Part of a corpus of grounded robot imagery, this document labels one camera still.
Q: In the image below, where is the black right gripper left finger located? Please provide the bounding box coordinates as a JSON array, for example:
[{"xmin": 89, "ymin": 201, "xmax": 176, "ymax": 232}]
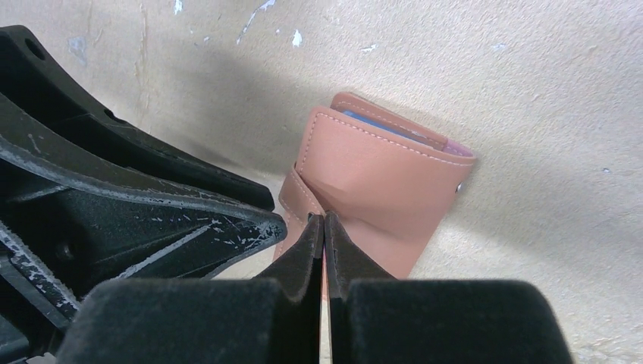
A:
[{"xmin": 56, "ymin": 215, "xmax": 324, "ymax": 363}]

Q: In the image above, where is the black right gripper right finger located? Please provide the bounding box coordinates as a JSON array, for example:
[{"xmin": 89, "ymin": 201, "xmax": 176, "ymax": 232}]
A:
[{"xmin": 324, "ymin": 212, "xmax": 572, "ymax": 363}]

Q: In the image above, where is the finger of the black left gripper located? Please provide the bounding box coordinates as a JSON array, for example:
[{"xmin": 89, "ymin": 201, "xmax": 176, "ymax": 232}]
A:
[
  {"xmin": 1, "ymin": 135, "xmax": 286, "ymax": 331},
  {"xmin": 1, "ymin": 25, "xmax": 274, "ymax": 211}
]

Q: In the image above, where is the pink leather card holder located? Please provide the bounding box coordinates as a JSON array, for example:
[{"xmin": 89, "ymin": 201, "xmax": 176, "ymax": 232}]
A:
[{"xmin": 274, "ymin": 92, "xmax": 476, "ymax": 279}]

